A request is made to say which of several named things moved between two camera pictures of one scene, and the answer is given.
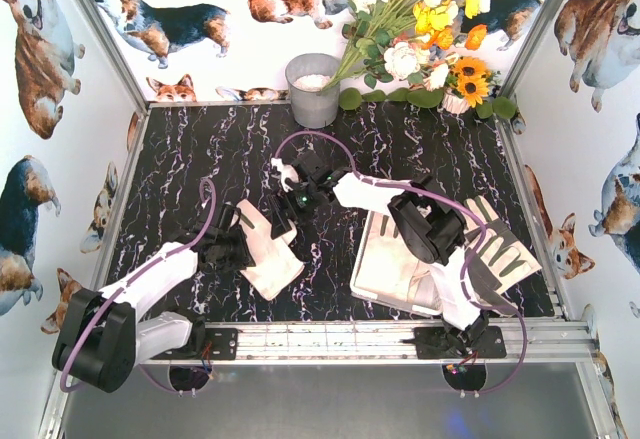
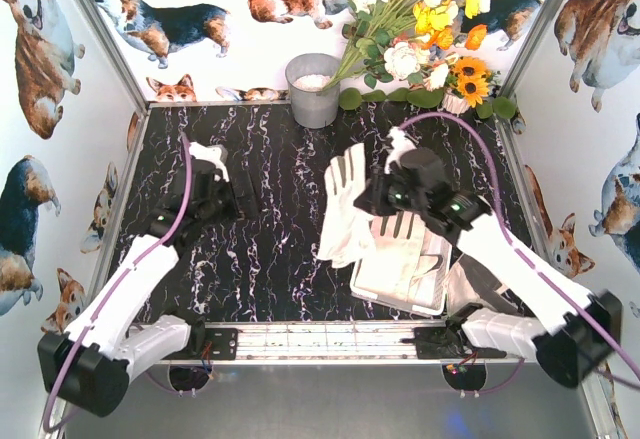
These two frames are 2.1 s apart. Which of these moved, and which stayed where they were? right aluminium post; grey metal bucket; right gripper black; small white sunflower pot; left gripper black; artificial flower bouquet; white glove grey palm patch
Moved: left gripper black; right gripper black; white glove grey palm patch
Stayed: small white sunflower pot; right aluminium post; grey metal bucket; artificial flower bouquet
